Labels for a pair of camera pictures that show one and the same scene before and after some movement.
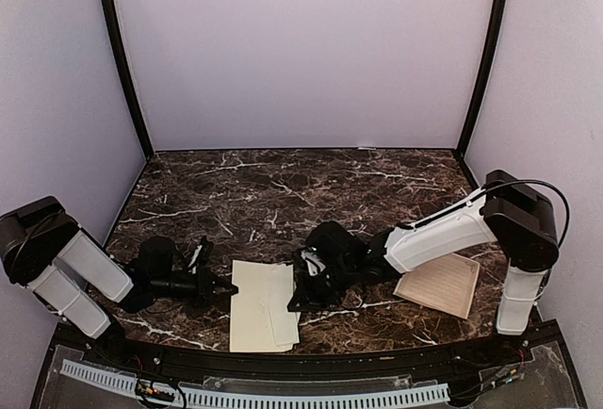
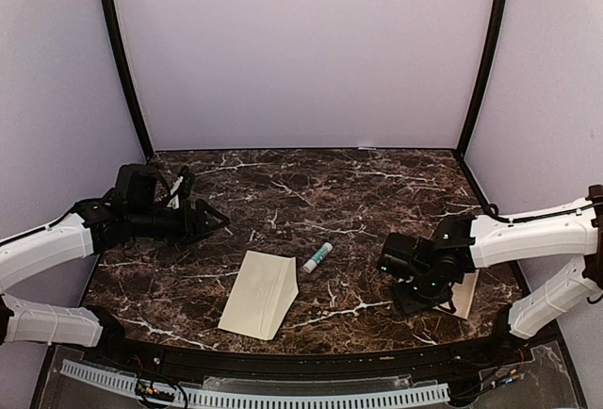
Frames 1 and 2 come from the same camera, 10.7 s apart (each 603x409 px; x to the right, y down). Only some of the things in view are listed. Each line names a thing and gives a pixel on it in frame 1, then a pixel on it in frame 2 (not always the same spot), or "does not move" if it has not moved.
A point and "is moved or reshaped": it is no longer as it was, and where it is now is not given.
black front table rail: (189, 360) does not move
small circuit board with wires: (146, 389) does not move
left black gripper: (204, 285) -> (193, 230)
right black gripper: (305, 297) -> (409, 304)
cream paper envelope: (252, 324) is moved or reshaped
